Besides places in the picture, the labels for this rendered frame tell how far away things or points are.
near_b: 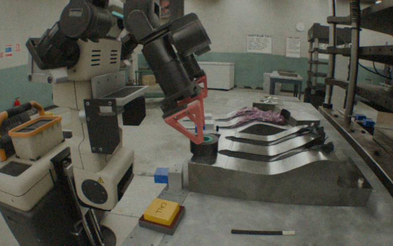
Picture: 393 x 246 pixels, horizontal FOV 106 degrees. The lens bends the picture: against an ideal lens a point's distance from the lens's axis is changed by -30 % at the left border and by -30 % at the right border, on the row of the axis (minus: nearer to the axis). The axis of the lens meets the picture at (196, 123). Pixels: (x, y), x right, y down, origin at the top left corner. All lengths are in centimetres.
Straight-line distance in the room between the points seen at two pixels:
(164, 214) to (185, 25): 37
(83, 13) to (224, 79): 678
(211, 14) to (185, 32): 788
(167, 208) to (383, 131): 109
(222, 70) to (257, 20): 224
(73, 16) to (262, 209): 59
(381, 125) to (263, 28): 687
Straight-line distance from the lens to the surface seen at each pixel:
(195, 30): 38
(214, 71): 718
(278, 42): 769
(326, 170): 54
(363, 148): 113
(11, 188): 80
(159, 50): 39
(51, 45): 50
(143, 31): 39
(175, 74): 39
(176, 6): 85
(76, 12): 45
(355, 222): 59
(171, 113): 36
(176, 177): 57
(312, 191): 56
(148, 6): 40
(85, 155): 70
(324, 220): 56
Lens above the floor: 114
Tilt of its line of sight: 18 degrees down
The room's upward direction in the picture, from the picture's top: straight up
